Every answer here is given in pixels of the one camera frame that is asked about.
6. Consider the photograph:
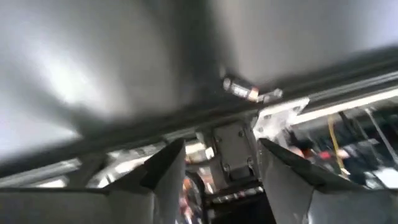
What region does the yellow floor cable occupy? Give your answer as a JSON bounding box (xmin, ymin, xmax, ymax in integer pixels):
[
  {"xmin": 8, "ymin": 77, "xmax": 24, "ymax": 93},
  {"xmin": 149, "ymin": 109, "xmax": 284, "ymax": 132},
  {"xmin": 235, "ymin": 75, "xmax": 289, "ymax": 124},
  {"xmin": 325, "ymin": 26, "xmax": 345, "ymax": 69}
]
[{"xmin": 326, "ymin": 114, "xmax": 349, "ymax": 175}]

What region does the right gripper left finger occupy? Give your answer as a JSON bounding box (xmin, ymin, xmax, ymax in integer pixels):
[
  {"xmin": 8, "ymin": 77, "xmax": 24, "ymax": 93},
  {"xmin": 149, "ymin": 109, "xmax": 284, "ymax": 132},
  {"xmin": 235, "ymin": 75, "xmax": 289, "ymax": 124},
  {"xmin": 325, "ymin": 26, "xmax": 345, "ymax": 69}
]
[{"xmin": 0, "ymin": 138, "xmax": 187, "ymax": 224}]

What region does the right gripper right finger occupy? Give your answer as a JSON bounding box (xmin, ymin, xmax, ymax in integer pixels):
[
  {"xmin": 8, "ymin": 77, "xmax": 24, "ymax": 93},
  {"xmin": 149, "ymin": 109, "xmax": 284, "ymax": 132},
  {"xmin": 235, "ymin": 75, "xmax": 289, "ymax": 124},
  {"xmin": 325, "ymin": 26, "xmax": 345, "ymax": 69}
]
[{"xmin": 258, "ymin": 138, "xmax": 398, "ymax": 224}]

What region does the white corner bracket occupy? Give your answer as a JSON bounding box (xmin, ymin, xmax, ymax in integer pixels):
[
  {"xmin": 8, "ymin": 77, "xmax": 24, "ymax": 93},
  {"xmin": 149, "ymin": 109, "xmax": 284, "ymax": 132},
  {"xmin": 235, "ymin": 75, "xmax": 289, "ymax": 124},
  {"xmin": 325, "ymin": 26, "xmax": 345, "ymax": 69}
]
[{"xmin": 253, "ymin": 96, "xmax": 310, "ymax": 141}]

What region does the grey metal mounting bracket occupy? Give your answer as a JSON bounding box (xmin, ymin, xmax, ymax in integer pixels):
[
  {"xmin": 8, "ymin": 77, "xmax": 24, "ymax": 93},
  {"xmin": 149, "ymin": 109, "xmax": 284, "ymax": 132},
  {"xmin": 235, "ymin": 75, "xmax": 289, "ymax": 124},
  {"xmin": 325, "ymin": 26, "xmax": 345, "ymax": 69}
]
[{"xmin": 213, "ymin": 121, "xmax": 261, "ymax": 181}]

